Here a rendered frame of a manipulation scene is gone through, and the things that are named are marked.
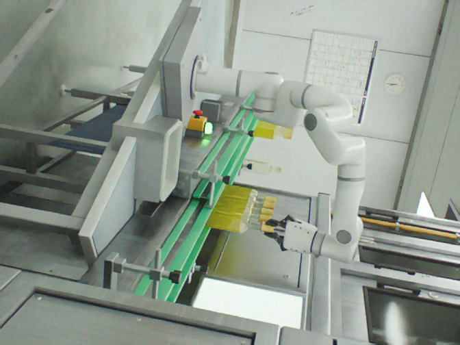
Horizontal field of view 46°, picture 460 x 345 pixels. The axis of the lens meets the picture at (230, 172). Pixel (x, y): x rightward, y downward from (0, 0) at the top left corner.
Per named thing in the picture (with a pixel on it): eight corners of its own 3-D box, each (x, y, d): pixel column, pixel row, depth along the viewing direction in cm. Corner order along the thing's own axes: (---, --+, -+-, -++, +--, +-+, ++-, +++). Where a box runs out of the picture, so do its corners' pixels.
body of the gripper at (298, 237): (318, 252, 184) (287, 241, 188) (324, 224, 180) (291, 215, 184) (311, 261, 177) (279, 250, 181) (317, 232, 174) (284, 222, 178)
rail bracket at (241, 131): (222, 133, 236) (252, 137, 234) (224, 116, 233) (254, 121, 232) (224, 130, 240) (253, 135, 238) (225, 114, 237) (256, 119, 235)
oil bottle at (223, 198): (194, 210, 197) (252, 221, 195) (195, 196, 195) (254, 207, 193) (197, 204, 203) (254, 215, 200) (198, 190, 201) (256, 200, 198)
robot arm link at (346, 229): (340, 172, 175) (339, 235, 180) (330, 180, 164) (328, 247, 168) (367, 174, 172) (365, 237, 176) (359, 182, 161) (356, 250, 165)
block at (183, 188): (169, 196, 184) (189, 200, 183) (171, 170, 180) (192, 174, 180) (172, 192, 187) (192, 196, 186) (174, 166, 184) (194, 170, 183)
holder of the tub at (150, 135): (132, 214, 167) (156, 219, 166) (137, 128, 158) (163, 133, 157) (149, 194, 183) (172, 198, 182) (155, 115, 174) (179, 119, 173)
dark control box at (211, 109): (198, 119, 245) (217, 122, 244) (200, 101, 242) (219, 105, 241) (202, 115, 253) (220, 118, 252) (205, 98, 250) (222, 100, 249)
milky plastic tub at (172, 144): (134, 199, 165) (162, 204, 164) (139, 128, 158) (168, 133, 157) (151, 180, 181) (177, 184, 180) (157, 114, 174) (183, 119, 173)
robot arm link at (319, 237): (324, 254, 183) (315, 251, 184) (328, 230, 180) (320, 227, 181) (317, 263, 177) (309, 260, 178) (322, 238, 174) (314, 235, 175)
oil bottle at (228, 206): (189, 216, 192) (249, 227, 189) (191, 201, 190) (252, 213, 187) (193, 210, 197) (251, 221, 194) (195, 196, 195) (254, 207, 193)
